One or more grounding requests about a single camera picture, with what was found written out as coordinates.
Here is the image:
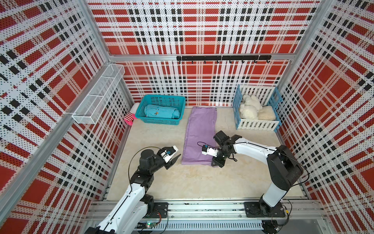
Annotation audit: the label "white fluffy plush toy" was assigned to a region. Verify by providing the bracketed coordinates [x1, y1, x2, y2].
[239, 95, 262, 120]

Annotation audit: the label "blue white slatted crate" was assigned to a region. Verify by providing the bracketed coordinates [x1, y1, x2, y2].
[232, 85, 283, 131]

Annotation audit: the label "purple long pants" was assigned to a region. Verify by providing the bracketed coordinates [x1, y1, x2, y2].
[182, 107, 217, 165]

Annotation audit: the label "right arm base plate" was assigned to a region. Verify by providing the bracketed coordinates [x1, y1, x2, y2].
[244, 202, 286, 218]

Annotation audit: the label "folded teal garment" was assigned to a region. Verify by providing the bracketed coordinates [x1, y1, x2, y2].
[144, 104, 180, 119]

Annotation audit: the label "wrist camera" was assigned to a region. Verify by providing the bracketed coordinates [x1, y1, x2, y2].
[202, 144, 219, 158]
[160, 145, 178, 163]

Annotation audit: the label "cream fluffy cushion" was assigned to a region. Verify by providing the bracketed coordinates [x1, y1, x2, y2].
[258, 106, 276, 121]

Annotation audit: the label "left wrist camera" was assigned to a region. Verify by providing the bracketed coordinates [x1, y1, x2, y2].
[160, 145, 178, 163]

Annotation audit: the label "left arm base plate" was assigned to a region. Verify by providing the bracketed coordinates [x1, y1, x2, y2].
[144, 202, 168, 219]

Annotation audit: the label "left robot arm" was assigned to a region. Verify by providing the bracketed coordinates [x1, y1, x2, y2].
[85, 146, 180, 234]

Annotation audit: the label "teal plastic basket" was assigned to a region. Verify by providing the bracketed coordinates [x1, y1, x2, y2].
[135, 95, 186, 125]

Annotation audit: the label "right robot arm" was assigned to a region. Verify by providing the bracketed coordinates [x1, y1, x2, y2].
[202, 131, 304, 213]

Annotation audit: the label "black hook rail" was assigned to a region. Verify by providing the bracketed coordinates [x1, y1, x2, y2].
[176, 55, 272, 62]

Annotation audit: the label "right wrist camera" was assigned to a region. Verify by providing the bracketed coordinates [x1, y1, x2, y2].
[202, 144, 219, 158]

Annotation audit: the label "white wire wall basket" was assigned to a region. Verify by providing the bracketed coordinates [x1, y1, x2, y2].
[72, 64, 125, 125]

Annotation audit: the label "green circuit board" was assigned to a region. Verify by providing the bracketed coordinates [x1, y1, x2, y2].
[136, 222, 158, 229]

